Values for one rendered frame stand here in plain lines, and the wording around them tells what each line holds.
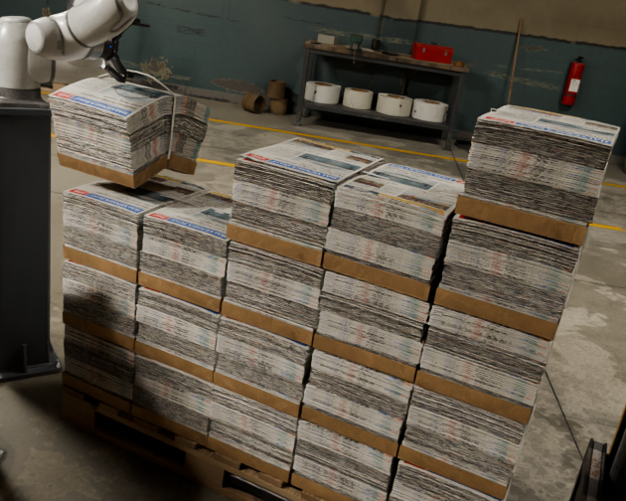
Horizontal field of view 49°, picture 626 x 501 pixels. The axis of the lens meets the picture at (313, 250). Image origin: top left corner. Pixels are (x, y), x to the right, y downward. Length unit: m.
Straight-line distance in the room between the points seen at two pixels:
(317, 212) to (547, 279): 0.57
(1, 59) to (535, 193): 1.69
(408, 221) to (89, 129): 0.96
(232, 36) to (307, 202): 7.01
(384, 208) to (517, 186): 0.31
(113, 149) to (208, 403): 0.80
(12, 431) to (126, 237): 0.82
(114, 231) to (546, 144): 1.23
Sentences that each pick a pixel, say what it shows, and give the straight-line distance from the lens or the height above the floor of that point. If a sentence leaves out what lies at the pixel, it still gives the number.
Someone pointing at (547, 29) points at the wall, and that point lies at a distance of 8.71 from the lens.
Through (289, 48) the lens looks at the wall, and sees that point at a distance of 8.59.
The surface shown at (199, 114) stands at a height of 1.07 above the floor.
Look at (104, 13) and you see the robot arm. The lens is 1.81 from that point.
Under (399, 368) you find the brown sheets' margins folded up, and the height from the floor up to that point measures 0.64.
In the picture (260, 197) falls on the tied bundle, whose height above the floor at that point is 0.97.
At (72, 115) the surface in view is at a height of 1.06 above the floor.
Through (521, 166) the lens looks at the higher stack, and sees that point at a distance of 1.58.
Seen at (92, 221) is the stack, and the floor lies 0.76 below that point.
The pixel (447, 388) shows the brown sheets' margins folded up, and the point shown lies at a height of 0.63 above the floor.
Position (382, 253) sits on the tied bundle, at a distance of 1.70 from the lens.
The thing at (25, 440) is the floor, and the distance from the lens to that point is 2.51.
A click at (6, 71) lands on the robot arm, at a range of 2.47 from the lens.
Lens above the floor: 1.51
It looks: 21 degrees down
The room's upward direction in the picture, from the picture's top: 9 degrees clockwise
